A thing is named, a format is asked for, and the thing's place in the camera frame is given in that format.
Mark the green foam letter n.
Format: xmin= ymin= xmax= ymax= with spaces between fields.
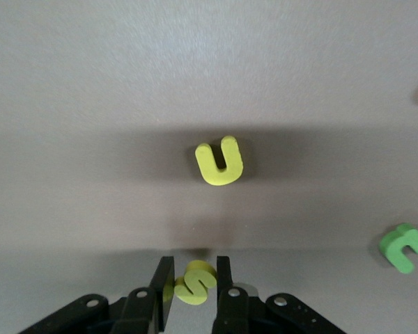
xmin=378 ymin=222 xmax=418 ymax=275

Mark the yellow foam letter u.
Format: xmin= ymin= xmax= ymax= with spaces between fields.
xmin=194 ymin=135 xmax=245 ymax=187

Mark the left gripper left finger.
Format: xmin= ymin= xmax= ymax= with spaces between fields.
xmin=110 ymin=256 xmax=177 ymax=334

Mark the yellow foam letter s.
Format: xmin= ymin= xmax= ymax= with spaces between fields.
xmin=173 ymin=260 xmax=218 ymax=306

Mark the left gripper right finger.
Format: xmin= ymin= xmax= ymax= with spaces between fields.
xmin=212 ymin=256 xmax=250 ymax=334

